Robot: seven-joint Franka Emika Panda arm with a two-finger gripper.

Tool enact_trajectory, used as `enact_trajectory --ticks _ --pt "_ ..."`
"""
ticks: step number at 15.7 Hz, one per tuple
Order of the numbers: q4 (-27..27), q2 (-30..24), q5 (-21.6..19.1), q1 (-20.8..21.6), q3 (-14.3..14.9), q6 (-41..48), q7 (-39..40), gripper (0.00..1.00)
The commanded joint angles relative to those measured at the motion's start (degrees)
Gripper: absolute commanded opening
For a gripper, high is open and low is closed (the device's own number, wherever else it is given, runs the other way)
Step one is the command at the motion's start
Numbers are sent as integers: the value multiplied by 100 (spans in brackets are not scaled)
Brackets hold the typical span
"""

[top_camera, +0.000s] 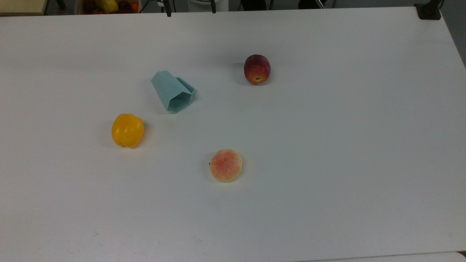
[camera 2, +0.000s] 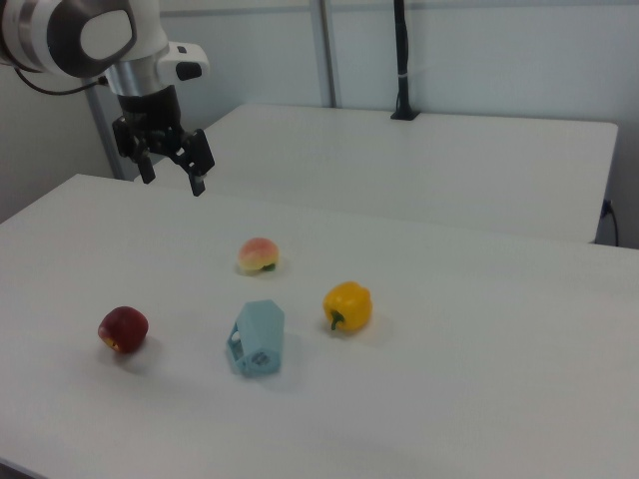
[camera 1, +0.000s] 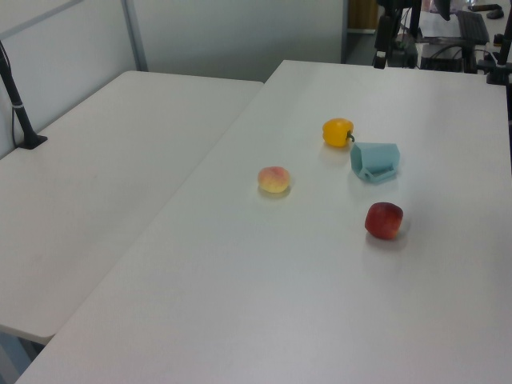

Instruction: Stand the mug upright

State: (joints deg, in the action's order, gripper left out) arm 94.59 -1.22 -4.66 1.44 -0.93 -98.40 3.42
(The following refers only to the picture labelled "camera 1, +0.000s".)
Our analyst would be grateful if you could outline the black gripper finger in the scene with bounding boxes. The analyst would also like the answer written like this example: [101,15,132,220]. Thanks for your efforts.
[373,14,392,70]
[392,11,418,68]

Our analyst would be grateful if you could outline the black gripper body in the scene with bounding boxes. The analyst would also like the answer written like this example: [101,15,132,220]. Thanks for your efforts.
[377,0,422,18]

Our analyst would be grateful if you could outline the light blue plastic mug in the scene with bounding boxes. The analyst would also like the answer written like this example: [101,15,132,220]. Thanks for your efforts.
[350,142,402,186]

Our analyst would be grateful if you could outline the wooden cabinet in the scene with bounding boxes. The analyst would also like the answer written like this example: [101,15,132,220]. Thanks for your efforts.
[346,0,378,34]

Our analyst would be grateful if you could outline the white paper sheets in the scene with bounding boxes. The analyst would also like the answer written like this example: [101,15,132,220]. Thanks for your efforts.
[418,10,462,39]

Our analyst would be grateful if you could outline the black equipment box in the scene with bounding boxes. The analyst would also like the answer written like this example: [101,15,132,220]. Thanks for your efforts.
[418,42,478,74]

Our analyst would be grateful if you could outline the black keyboard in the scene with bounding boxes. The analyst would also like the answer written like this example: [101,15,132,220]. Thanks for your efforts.
[454,10,490,46]

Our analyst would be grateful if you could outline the yellow bell pepper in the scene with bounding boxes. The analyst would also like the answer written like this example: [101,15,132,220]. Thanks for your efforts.
[322,117,356,149]

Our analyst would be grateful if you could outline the red apple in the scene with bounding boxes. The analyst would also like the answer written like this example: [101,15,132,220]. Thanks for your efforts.
[364,202,405,242]

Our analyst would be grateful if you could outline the pink yellow peach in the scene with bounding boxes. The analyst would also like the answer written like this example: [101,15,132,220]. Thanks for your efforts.
[257,166,292,194]

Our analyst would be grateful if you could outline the white adjoining table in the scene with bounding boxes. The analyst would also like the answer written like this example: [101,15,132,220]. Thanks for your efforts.
[0,70,266,345]

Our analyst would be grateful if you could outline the black pole with base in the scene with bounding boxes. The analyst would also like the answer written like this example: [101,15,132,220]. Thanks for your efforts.
[0,39,49,150]

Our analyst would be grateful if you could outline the black camera stand clamp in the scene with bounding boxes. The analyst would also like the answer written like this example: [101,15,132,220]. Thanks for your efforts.
[485,15,512,86]

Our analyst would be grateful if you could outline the grey partition post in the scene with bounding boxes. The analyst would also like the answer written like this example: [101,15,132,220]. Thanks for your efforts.
[121,0,150,74]

